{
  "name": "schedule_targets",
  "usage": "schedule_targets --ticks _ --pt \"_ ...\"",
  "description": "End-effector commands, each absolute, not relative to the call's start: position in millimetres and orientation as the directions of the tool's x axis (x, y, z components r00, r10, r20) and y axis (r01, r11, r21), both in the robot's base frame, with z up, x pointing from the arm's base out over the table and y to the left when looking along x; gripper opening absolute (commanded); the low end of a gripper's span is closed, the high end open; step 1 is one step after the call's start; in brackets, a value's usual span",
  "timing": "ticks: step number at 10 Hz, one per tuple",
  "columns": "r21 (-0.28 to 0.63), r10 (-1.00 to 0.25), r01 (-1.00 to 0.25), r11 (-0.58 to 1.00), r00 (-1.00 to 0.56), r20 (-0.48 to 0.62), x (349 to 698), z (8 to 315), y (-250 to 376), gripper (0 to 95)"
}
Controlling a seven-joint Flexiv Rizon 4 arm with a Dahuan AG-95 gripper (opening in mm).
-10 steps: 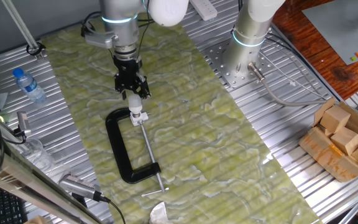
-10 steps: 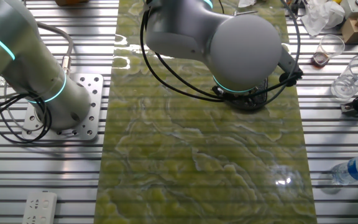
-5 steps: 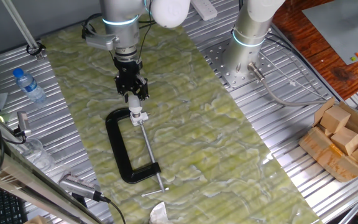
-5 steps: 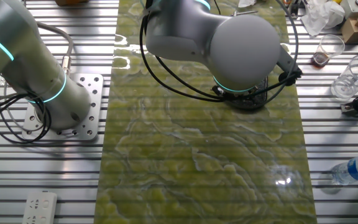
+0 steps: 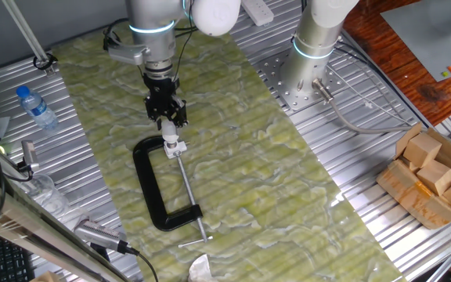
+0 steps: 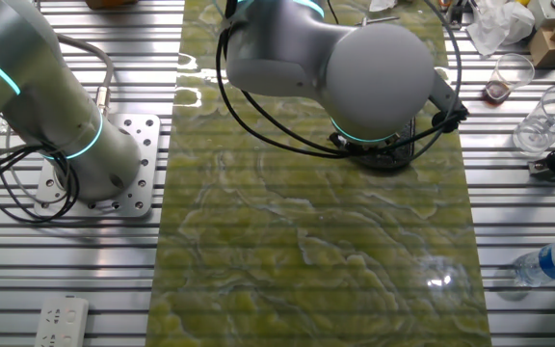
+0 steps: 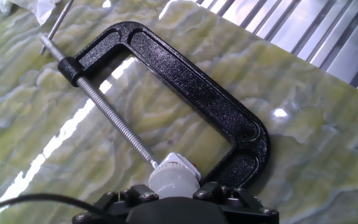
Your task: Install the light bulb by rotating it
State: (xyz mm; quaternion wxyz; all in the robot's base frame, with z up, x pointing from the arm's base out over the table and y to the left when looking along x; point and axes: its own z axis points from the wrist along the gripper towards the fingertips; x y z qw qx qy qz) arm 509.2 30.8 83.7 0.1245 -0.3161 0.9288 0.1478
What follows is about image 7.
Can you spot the black C-clamp with steel screw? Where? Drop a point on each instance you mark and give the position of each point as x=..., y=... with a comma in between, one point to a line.
x=182, y=77

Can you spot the crumpled white tissue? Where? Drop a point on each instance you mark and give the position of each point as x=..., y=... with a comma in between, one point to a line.
x=42, y=9

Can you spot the green marble pattern mat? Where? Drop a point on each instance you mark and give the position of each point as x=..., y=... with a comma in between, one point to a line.
x=291, y=155

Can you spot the white light bulb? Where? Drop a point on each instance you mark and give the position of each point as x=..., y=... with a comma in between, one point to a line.
x=172, y=183

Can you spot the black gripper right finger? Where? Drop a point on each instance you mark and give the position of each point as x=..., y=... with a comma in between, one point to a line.
x=244, y=205

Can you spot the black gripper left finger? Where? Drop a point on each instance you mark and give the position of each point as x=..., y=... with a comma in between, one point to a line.
x=113, y=202

